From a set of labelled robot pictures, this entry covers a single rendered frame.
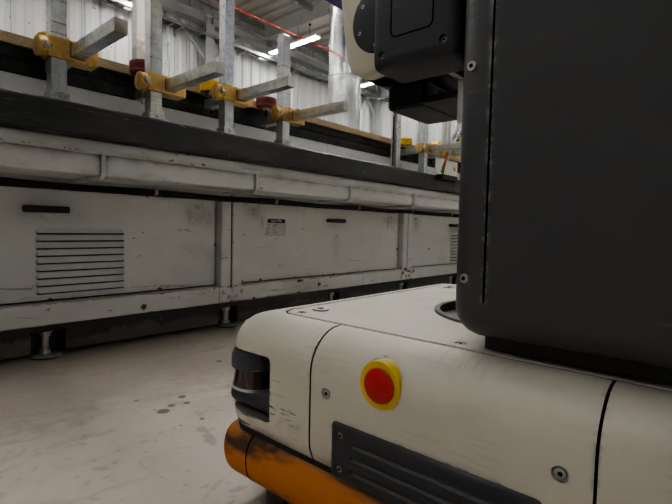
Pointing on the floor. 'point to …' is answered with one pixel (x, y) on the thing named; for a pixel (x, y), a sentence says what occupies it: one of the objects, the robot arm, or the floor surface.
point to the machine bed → (190, 237)
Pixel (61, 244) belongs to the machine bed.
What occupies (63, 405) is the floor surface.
